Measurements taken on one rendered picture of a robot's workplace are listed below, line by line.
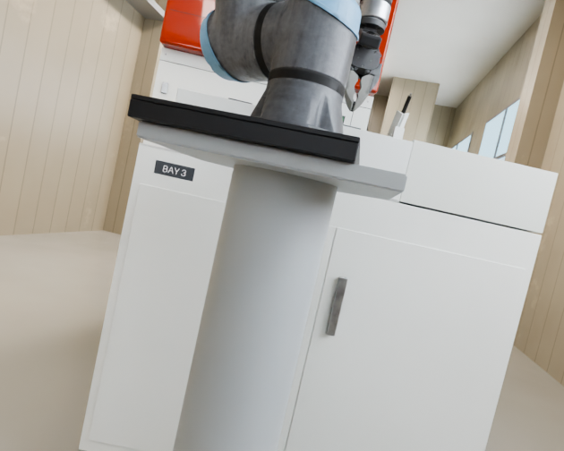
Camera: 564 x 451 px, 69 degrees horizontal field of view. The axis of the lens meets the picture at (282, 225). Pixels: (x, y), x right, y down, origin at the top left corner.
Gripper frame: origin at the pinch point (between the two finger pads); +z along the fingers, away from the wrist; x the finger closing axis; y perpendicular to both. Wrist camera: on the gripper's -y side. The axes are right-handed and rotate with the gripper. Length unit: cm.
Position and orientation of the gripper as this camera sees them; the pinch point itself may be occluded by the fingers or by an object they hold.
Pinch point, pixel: (353, 105)
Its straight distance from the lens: 102.7
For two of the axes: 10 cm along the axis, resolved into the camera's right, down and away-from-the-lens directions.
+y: -0.2, -0.7, 10.0
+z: -2.2, 9.7, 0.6
